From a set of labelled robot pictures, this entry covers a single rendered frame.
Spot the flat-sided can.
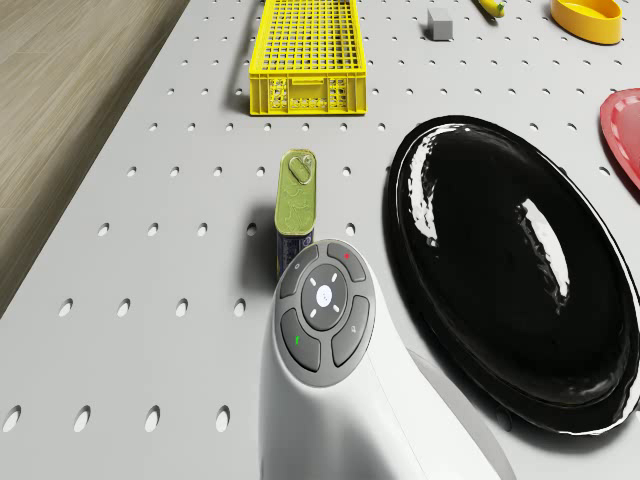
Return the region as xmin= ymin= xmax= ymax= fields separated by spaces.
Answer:
xmin=273 ymin=148 xmax=318 ymax=279

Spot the yellow basket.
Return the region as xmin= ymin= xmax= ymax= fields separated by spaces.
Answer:
xmin=248 ymin=0 xmax=369 ymax=117

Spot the black plate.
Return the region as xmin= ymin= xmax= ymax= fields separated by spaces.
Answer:
xmin=383 ymin=115 xmax=640 ymax=435

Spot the grey cube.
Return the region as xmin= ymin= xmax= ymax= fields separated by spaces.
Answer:
xmin=426 ymin=7 xmax=454 ymax=41

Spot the banana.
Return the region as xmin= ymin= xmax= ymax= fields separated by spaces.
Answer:
xmin=472 ymin=0 xmax=507 ymax=20

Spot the red plate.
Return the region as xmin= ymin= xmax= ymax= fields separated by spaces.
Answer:
xmin=599 ymin=87 xmax=640 ymax=191

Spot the yellow bowl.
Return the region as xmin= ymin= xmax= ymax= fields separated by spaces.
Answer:
xmin=550 ymin=0 xmax=624 ymax=46

